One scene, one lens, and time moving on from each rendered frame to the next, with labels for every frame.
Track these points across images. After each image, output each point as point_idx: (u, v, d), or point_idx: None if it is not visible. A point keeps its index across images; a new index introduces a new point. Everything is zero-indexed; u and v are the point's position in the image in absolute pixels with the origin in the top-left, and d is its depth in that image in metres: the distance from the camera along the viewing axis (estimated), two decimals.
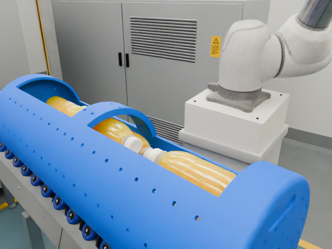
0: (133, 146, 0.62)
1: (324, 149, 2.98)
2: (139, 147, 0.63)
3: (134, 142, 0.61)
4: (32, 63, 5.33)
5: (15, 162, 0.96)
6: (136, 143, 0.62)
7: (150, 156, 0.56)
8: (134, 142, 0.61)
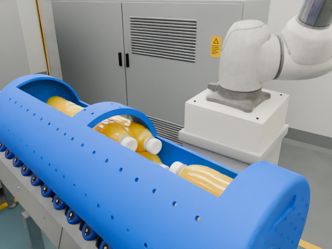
0: (128, 148, 0.65)
1: (324, 149, 2.98)
2: (135, 144, 0.67)
3: (127, 145, 0.65)
4: (32, 63, 5.33)
5: (15, 162, 0.96)
6: (130, 144, 0.65)
7: None
8: (127, 145, 0.65)
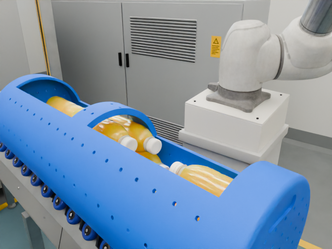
0: (128, 148, 0.65)
1: (324, 149, 2.98)
2: (135, 144, 0.67)
3: (127, 145, 0.65)
4: (32, 63, 5.33)
5: (15, 162, 0.96)
6: (130, 144, 0.65)
7: None
8: (127, 145, 0.65)
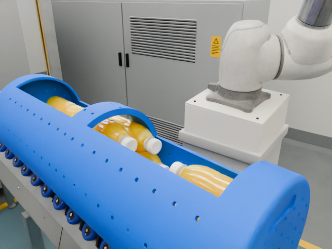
0: (128, 148, 0.65)
1: (324, 149, 2.98)
2: (135, 144, 0.67)
3: (127, 145, 0.65)
4: (32, 63, 5.33)
5: (15, 162, 0.96)
6: (130, 144, 0.65)
7: None
8: (127, 145, 0.65)
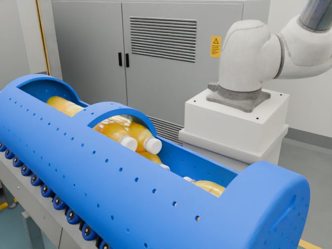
0: (128, 148, 0.65)
1: (324, 149, 2.98)
2: (135, 144, 0.67)
3: (127, 145, 0.65)
4: (32, 63, 5.33)
5: (15, 162, 0.96)
6: (130, 144, 0.65)
7: None
8: (127, 145, 0.65)
